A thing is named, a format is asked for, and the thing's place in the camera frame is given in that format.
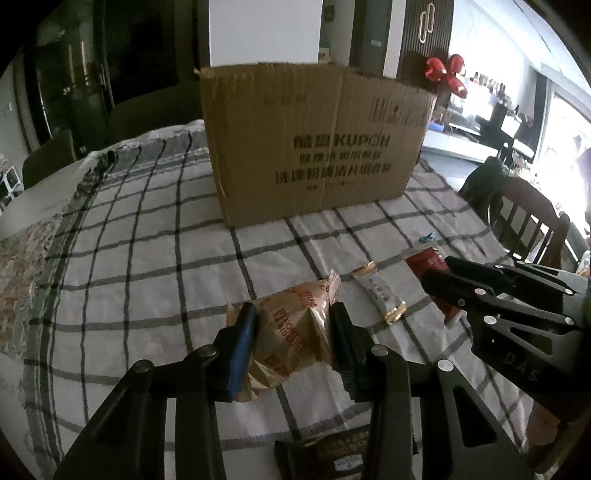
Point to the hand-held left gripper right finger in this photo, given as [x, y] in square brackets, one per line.
[345, 348]

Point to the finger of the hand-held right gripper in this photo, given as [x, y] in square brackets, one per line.
[503, 274]
[466, 295]

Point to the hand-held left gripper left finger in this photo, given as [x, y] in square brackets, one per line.
[240, 353]

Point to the red snack packet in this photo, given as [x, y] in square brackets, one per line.
[427, 267]

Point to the orange clear snack packet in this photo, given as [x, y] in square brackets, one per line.
[291, 330]

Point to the small white snack packet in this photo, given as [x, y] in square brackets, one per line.
[379, 295]

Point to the blue candy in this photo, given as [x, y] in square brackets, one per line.
[427, 237]

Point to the dark snack packet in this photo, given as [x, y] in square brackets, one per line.
[323, 450]

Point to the brown cardboard box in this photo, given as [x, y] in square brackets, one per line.
[318, 147]

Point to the person's right hand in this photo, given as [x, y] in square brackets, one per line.
[544, 423]

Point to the wooden chair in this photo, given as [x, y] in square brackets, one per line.
[531, 217]

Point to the dark jacket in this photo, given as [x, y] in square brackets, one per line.
[480, 184]

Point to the checkered tablecloth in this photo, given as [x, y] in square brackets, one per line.
[161, 258]

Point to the white tv cabinet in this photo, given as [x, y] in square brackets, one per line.
[457, 145]

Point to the red foil balloons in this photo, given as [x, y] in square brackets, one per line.
[445, 74]

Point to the floral table mat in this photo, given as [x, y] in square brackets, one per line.
[25, 281]

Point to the dark object on table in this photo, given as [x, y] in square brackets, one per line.
[99, 168]

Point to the dark dining chair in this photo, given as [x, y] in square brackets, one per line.
[48, 161]
[152, 117]

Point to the white cube shelf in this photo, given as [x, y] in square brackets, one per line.
[10, 184]

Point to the dark glass sliding door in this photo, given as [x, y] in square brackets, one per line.
[106, 60]

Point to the clip shaped wall light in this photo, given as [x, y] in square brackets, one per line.
[425, 23]

